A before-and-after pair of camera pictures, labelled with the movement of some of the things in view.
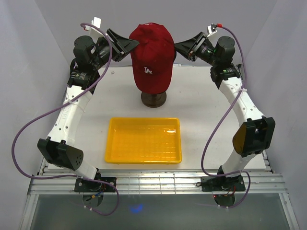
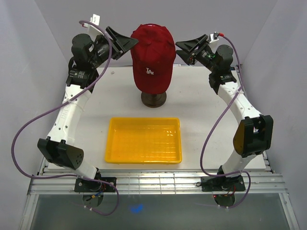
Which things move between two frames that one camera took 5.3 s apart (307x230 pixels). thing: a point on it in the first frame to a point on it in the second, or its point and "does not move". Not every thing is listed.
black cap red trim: x=175 y=56 to x=153 y=90
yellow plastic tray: x=144 y=140 does not move
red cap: x=152 y=59 does not move
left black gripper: x=122 y=45 does not move
